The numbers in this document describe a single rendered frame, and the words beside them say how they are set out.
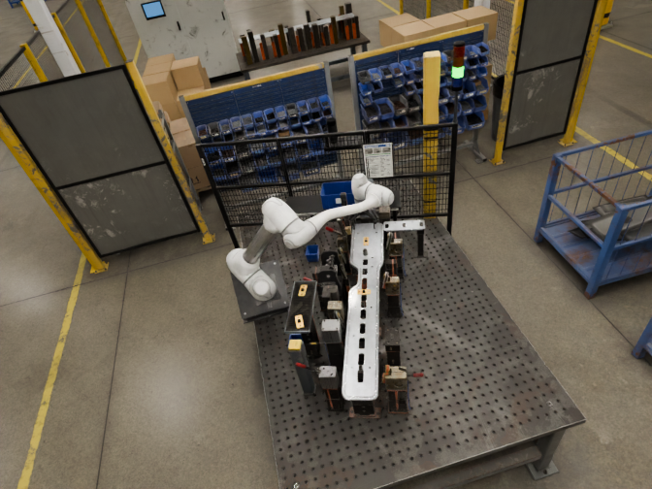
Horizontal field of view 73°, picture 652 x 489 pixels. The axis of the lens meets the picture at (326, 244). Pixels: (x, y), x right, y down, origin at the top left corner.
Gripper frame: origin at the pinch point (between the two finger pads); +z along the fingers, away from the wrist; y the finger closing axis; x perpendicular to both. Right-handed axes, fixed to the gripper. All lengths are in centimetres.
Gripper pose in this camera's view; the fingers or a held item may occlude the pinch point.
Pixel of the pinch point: (364, 226)
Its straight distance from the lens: 298.5
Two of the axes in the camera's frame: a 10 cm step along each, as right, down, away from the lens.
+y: 9.9, -0.4, -1.7
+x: 1.0, -6.8, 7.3
